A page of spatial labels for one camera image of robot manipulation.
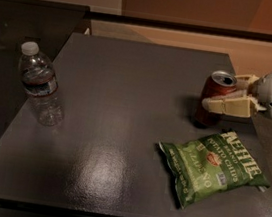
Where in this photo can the green jalapeno chip bag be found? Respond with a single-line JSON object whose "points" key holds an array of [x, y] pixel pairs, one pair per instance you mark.
{"points": [[212, 164]]}

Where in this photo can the red coke can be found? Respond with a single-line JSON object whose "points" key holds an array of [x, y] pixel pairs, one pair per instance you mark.
{"points": [[219, 83]]}

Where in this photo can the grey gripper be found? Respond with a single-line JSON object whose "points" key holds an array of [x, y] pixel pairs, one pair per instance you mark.
{"points": [[261, 89]]}

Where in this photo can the clear plastic water bottle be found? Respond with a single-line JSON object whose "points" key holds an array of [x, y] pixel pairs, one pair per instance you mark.
{"points": [[38, 77]]}

